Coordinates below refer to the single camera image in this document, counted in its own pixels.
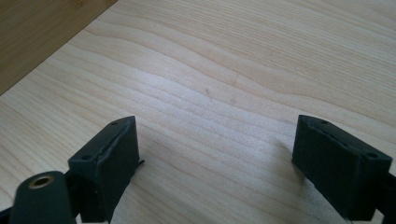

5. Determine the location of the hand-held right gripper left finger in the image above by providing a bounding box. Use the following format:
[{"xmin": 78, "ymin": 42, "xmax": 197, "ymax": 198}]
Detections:
[{"xmin": 67, "ymin": 115, "xmax": 146, "ymax": 224}]

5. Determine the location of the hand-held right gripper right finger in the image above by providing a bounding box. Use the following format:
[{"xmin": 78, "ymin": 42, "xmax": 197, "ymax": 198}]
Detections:
[{"xmin": 291, "ymin": 114, "xmax": 393, "ymax": 222}]

